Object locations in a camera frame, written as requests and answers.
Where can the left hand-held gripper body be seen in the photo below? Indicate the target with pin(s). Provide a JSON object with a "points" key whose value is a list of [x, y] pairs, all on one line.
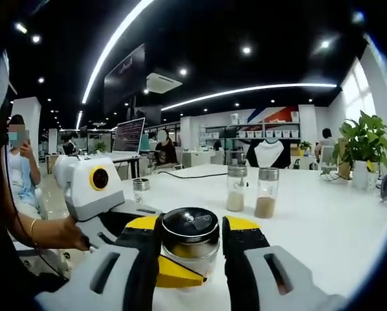
{"points": [[83, 201]]}

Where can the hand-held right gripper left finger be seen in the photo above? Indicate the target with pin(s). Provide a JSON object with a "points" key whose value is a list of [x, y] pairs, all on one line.
{"points": [[138, 259]]}

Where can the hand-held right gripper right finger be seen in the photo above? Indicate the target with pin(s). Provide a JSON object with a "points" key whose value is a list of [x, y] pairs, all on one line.
{"points": [[242, 259]]}

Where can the short seasoning bottle beige powder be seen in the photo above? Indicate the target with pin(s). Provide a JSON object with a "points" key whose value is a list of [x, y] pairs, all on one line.
{"points": [[141, 191]]}

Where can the short seasoning bottle white powder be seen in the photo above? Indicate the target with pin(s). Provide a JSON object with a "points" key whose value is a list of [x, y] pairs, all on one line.
{"points": [[190, 226]]}

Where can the tall seasoning bottle brown powder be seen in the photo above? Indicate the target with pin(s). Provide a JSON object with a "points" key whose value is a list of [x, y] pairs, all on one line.
{"points": [[265, 207]]}

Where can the tall seasoning bottle pale powder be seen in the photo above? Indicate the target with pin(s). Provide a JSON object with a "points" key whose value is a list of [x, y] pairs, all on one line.
{"points": [[235, 201]]}

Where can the person's left hand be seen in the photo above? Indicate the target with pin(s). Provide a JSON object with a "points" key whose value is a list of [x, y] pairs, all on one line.
{"points": [[69, 233]]}

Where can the open laptop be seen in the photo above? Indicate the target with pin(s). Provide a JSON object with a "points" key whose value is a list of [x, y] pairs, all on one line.
{"points": [[128, 136]]}

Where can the person's black clothing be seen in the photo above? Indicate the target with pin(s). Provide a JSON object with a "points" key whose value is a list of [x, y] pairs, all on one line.
{"points": [[6, 275]]}

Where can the black and white shirt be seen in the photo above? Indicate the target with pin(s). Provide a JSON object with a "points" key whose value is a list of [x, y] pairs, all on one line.
{"points": [[269, 154]]}

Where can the dark hanging ceiling screen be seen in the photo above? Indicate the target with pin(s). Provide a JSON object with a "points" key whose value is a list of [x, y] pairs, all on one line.
{"points": [[124, 81]]}

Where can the shelf rack with white bins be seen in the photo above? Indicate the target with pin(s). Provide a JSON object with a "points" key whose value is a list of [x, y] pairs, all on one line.
{"points": [[271, 133]]}

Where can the small plant yellow pot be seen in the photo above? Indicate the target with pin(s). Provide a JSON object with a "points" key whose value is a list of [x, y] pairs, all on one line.
{"points": [[305, 145]]}

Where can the ceiling air conditioner unit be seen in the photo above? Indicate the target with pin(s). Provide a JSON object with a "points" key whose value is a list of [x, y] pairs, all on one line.
{"points": [[163, 82]]}

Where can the white mesh office chair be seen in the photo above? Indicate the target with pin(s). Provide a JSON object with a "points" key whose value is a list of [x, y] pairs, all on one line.
{"points": [[327, 155]]}

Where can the brown paper bag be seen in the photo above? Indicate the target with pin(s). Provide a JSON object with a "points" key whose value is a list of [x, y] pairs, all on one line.
{"points": [[344, 162]]}

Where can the curved ceiling light strip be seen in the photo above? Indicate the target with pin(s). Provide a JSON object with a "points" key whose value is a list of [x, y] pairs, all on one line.
{"points": [[105, 53], [245, 88]]}

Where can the green plant in white pot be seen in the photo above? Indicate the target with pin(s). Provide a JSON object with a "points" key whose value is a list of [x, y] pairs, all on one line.
{"points": [[365, 139]]}

